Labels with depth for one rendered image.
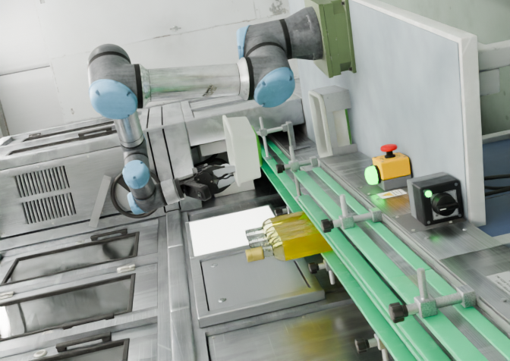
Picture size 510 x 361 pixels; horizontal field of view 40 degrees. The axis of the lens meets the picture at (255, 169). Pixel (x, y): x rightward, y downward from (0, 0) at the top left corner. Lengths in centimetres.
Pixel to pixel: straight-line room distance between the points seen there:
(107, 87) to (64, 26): 387
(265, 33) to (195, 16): 365
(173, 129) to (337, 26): 112
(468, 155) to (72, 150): 189
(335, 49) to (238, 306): 74
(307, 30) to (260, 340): 84
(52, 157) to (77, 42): 278
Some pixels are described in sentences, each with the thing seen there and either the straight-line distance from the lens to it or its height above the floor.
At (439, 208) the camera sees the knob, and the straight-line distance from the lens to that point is 137.
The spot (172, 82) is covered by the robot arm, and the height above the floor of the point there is 126.
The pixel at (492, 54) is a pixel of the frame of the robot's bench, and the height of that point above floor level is 67.
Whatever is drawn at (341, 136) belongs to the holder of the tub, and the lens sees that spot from 214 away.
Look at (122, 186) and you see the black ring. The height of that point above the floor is 154.
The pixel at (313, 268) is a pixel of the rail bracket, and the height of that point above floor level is 100.
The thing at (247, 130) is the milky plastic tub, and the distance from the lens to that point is 209.
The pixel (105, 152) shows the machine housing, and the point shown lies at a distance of 292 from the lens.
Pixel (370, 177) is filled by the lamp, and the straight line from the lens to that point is 167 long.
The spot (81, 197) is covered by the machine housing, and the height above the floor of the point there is 172.
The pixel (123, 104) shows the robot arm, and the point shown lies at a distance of 181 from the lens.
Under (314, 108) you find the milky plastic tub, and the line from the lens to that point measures 227.
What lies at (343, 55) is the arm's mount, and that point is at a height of 78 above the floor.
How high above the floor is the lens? 126
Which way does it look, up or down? 5 degrees down
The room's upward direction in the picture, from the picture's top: 102 degrees counter-clockwise
